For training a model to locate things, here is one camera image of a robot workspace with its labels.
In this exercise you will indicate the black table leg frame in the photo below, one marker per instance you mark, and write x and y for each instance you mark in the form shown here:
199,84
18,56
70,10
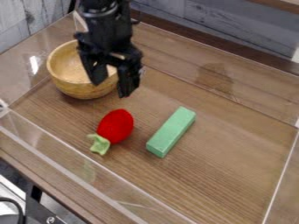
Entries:
37,214

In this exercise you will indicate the green rectangular block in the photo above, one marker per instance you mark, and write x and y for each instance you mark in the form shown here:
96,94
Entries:
170,131

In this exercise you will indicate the wooden bowl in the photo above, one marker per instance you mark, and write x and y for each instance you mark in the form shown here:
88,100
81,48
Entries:
69,76

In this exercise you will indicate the clear acrylic corner bracket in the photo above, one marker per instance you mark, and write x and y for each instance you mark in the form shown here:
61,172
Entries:
80,25

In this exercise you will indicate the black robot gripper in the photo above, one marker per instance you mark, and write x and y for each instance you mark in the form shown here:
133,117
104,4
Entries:
105,45

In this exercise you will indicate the red plush strawberry toy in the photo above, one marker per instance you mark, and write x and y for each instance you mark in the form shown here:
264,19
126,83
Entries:
113,129

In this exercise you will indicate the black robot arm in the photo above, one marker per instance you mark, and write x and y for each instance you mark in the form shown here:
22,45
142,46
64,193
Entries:
97,4

